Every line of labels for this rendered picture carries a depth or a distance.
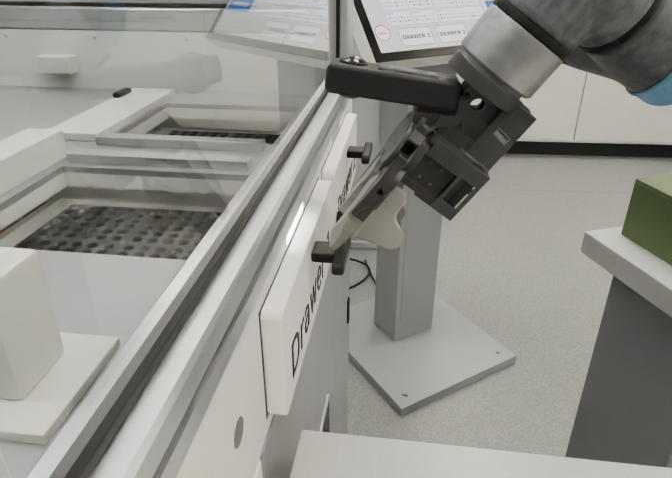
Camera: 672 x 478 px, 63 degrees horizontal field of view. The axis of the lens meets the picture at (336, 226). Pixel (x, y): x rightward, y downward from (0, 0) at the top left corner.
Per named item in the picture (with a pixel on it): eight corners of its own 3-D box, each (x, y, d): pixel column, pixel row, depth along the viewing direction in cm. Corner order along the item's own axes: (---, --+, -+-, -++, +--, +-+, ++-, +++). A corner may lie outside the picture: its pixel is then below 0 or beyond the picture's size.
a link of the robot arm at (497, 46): (498, 7, 41) (485, -1, 48) (456, 58, 43) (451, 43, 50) (573, 69, 42) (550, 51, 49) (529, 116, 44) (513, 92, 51)
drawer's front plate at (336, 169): (355, 171, 101) (357, 112, 96) (335, 246, 76) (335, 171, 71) (346, 170, 102) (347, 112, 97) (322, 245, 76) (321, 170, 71)
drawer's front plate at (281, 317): (332, 255, 73) (332, 178, 69) (286, 419, 48) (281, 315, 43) (319, 254, 74) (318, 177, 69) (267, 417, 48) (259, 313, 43)
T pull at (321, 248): (351, 242, 60) (351, 230, 59) (343, 278, 53) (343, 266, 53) (318, 240, 60) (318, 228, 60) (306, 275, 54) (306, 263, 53)
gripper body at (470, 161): (445, 228, 49) (544, 123, 44) (368, 172, 48) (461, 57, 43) (442, 194, 56) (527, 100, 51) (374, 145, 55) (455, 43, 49)
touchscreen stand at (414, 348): (514, 363, 176) (577, 26, 130) (401, 416, 156) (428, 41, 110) (418, 288, 215) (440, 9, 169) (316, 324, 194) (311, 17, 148)
